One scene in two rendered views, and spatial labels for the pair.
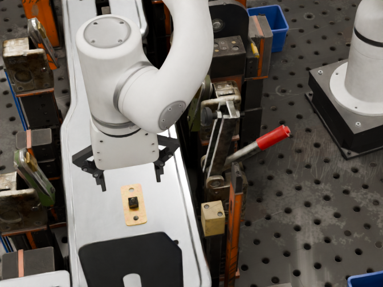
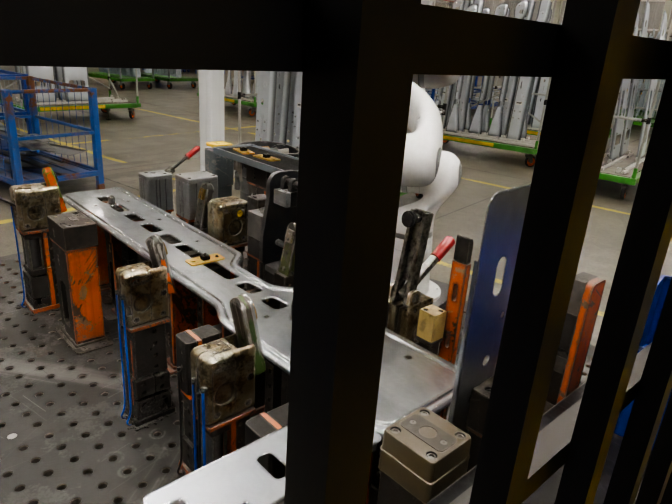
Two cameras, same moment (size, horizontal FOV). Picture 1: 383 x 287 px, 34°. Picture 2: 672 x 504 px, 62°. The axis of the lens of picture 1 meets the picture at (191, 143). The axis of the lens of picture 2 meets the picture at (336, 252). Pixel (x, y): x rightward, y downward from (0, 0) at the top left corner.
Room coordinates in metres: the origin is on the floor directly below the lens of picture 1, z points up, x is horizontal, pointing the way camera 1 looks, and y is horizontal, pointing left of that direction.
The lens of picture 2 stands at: (-0.06, 0.59, 1.48)
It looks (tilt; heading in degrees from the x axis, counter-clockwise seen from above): 21 degrees down; 326
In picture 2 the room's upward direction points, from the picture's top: 4 degrees clockwise
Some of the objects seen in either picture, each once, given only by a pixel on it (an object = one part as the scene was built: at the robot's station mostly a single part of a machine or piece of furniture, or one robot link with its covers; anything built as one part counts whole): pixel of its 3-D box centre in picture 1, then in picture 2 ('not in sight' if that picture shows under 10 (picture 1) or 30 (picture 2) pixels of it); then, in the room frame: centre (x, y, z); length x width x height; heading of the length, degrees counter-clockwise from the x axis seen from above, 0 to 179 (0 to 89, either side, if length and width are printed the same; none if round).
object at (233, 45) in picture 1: (222, 118); not in sight; (0.89, -0.07, 0.91); 0.07 x 0.05 x 0.42; 100
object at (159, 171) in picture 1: (163, 162); not in sight; (0.62, 0.05, 1.11); 0.03 x 0.03 x 0.07; 10
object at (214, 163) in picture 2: not in sight; (219, 215); (1.61, -0.06, 0.92); 0.08 x 0.08 x 0.44; 10
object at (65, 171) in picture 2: not in sight; (25, 134); (5.94, 0.16, 0.47); 1.20 x 0.80 x 0.95; 21
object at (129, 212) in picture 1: (133, 203); not in sight; (0.61, 0.10, 1.01); 0.08 x 0.04 x 0.01; 10
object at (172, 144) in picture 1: (155, 144); not in sight; (0.62, 0.06, 1.16); 0.08 x 0.01 x 0.06; 100
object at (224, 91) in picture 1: (218, 151); not in sight; (0.82, -0.06, 0.88); 0.11 x 0.09 x 0.37; 100
